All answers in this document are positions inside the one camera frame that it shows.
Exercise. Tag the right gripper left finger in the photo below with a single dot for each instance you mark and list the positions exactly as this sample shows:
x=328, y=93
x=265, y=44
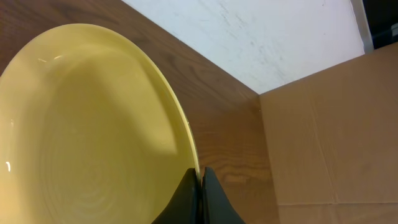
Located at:
x=183, y=206

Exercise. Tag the brown cardboard box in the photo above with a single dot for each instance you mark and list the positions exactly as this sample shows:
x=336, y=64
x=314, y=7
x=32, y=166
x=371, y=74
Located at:
x=332, y=142

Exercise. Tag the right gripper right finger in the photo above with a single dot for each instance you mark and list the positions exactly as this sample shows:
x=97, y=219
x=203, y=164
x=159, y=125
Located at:
x=216, y=207

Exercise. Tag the yellow plate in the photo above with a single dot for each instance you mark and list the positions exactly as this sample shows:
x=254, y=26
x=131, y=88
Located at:
x=91, y=131

